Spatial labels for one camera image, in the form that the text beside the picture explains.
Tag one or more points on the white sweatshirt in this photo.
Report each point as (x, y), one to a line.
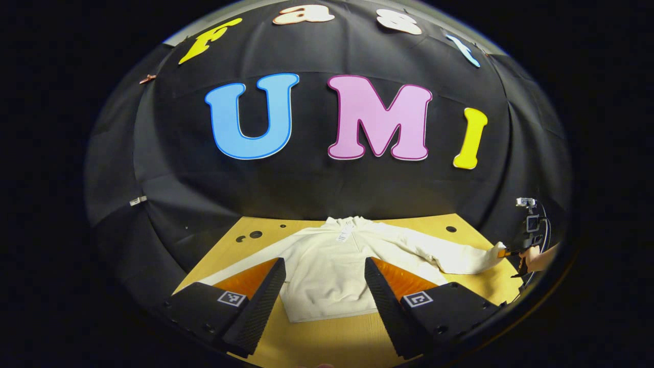
(327, 266)

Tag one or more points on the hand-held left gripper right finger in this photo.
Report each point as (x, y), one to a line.
(386, 312)

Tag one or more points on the silver backdrop clip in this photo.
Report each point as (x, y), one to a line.
(137, 201)

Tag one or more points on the black backdrop cloth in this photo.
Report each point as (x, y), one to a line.
(306, 184)

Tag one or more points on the orange backdrop clip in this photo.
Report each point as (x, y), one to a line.
(147, 78)

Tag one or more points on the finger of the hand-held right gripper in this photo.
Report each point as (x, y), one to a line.
(511, 252)

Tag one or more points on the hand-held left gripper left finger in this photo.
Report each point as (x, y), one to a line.
(258, 306)

